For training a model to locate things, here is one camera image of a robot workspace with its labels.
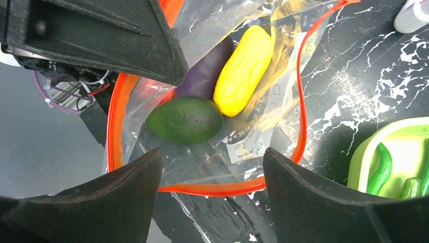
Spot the yellow toy corn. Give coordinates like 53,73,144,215
213,25,273,117

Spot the clear zip bag orange zipper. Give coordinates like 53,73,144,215
105,1,351,242

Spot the green toy pepper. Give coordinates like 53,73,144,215
366,143,393,195

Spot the green toy avocado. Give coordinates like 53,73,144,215
145,97,224,145

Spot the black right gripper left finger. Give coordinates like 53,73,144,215
1,148,162,242

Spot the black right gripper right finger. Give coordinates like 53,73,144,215
263,148,428,242

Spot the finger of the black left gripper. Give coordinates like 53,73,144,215
1,1,188,86

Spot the white PVC pipe frame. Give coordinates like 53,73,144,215
394,0,428,34

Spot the purple toy eggplant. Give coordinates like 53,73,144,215
174,35,235,100

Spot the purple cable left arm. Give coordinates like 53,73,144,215
31,70,91,115

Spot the lime green tray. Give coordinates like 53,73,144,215
347,117,428,199

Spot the toy bok choy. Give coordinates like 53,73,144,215
399,139,428,199

